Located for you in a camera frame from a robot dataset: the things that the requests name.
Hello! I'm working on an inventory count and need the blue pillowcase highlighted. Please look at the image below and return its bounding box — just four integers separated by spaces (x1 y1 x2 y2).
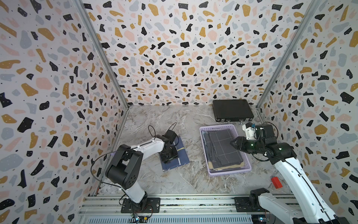
161 136 190 172

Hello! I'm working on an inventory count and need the lilac plastic basket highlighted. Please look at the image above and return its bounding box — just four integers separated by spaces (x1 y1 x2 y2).
200 124 252 176

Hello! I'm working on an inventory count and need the beige grey pillowcase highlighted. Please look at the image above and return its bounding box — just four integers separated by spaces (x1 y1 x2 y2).
208 162 245 171

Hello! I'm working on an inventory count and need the grey checked pillowcase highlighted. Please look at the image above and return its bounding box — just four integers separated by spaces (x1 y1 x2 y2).
202 129 244 173

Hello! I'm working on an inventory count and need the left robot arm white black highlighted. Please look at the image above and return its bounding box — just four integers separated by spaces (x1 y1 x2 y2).
105 130 179 204

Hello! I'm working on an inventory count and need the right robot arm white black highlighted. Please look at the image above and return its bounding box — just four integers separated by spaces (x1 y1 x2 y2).
230 122 348 224

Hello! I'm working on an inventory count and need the black briefcase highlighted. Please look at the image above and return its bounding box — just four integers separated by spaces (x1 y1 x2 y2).
213 99 254 122

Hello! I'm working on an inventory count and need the red block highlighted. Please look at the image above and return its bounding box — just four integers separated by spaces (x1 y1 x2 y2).
271 176 282 189

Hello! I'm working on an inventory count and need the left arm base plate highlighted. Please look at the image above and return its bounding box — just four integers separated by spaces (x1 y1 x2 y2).
121 197 161 214

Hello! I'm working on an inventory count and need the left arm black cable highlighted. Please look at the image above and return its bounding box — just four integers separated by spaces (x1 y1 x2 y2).
90 151 124 191

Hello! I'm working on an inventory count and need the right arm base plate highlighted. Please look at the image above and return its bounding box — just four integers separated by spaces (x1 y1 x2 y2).
234 197 269 213

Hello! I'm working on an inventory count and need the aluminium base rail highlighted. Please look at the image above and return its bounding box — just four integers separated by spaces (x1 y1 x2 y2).
78 194 317 224

